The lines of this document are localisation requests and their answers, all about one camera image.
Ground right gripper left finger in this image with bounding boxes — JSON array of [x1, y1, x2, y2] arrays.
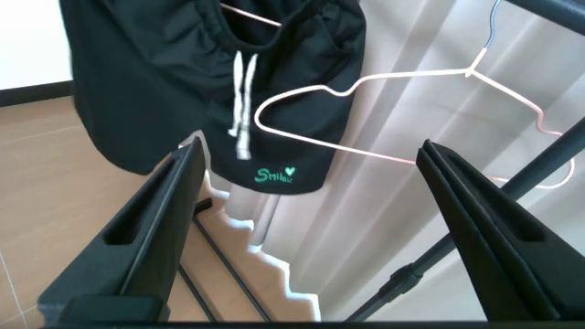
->
[[37, 135, 207, 324]]

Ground beige curtain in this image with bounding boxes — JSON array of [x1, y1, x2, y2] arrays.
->
[[182, 0, 585, 321]]

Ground black shorts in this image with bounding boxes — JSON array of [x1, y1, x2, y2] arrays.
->
[[58, 0, 367, 196]]

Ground pink clothes hanger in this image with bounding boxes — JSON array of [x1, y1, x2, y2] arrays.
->
[[218, 2, 283, 28], [253, 0, 577, 191]]

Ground black clothes rack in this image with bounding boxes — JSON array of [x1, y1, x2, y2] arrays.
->
[[176, 0, 585, 324]]

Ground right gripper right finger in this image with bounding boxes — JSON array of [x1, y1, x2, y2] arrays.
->
[[414, 139, 585, 322]]

